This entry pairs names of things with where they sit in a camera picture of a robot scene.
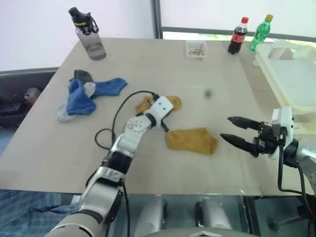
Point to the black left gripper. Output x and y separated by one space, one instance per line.
165 126

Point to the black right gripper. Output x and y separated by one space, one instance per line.
266 142

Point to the mustard yellow sock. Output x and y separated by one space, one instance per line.
176 102
192 140

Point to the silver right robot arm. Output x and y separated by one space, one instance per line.
305 151

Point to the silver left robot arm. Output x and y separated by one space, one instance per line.
130 128

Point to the blue sock with grey toe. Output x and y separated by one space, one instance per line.
79 101
111 86

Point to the white translucent plastic basket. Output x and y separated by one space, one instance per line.
291 74

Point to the dark grey sock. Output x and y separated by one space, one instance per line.
82 74

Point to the small clear plastic box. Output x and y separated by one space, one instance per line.
196 49

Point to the cola bottle red cap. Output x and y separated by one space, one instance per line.
236 37

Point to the green soda bottle yellow cap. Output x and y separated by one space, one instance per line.
259 34

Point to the grey robot torso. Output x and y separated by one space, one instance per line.
202 233

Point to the clear water bottle black lid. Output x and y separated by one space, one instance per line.
92 42

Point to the red and white device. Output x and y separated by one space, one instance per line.
32 95

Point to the dark grey bench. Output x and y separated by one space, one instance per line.
24 79

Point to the blue plaid cloth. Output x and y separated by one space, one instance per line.
29 212

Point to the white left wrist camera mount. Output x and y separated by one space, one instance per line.
161 107

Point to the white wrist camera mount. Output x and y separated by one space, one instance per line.
161 107
284 118

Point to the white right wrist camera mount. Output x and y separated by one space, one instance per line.
284 118

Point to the black table frame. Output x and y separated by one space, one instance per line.
251 214

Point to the dark window frame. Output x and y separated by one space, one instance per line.
157 18

